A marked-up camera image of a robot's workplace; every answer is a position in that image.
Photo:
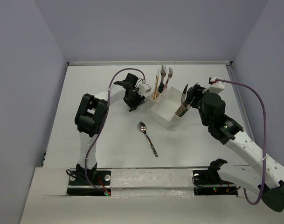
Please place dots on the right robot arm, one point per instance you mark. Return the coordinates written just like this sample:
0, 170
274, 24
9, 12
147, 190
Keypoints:
267, 181

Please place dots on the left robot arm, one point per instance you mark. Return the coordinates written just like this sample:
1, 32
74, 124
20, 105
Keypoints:
92, 114

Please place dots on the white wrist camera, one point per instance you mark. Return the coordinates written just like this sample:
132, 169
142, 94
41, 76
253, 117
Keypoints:
215, 86
143, 88

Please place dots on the teal-handled knife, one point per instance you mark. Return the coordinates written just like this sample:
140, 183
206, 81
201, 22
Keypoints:
183, 100

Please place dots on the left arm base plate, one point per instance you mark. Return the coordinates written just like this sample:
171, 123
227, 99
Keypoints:
79, 186

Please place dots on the white chopstick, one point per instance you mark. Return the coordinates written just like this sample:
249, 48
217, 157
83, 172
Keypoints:
156, 85

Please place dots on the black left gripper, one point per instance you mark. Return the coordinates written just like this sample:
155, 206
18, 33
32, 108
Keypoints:
139, 99

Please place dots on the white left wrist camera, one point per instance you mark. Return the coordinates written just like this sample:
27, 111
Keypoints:
143, 88

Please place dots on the black-handled spoon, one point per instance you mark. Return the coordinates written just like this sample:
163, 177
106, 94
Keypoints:
143, 129

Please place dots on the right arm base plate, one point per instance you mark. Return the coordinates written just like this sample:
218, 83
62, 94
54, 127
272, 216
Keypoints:
204, 185

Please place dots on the pink-handled knife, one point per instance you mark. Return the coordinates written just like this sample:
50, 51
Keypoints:
179, 111

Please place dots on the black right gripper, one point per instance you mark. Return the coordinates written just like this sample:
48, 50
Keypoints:
196, 91

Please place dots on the pink-handled fork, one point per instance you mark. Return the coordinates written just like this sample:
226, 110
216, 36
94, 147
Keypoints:
163, 73

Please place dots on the teal-handled fork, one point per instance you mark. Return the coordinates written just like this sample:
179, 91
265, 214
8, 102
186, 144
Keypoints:
170, 74

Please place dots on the white utensil caddy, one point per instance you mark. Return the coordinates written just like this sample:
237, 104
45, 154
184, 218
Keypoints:
164, 107

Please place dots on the black-handled fork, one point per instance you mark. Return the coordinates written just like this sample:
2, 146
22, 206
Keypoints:
161, 86

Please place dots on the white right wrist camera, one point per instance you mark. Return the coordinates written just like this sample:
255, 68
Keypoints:
215, 86

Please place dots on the orange chopstick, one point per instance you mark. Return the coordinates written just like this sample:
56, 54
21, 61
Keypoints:
156, 88

